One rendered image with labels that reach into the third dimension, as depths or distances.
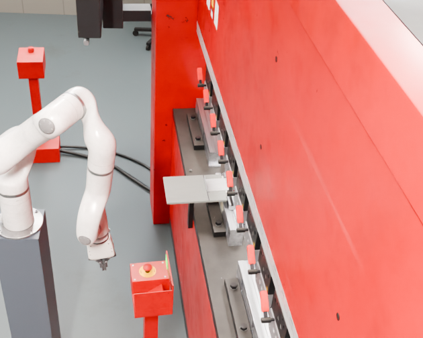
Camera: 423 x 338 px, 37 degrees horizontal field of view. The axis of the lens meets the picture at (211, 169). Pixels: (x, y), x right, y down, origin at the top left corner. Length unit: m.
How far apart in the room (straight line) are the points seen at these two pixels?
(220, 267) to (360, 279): 1.39
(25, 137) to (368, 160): 1.36
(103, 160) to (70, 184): 2.32
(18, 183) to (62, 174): 2.04
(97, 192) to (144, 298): 0.61
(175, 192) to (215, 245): 0.29
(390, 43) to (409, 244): 0.36
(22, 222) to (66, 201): 1.71
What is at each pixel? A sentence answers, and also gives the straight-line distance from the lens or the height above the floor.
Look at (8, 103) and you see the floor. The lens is 5.35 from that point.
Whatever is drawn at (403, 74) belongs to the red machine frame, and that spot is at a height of 2.30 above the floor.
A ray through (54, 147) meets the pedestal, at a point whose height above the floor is 0.12.
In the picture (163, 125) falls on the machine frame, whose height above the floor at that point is 0.76.
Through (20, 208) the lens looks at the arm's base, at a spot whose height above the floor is 1.13.
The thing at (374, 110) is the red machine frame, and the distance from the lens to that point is 1.16.
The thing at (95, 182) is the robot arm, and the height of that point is 1.41.
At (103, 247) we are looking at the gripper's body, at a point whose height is 1.07.
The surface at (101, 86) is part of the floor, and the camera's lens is 5.49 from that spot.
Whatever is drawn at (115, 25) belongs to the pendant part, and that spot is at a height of 1.12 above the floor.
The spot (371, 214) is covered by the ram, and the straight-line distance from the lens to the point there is 1.25.
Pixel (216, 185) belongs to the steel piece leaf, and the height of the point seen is 1.00.
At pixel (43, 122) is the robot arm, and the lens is 2.09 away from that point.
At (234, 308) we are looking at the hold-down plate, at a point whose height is 0.91.
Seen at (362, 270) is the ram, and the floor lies 1.89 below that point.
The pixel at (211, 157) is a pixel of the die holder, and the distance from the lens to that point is 3.14.
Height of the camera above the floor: 2.80
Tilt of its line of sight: 38 degrees down
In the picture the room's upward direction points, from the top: 5 degrees clockwise
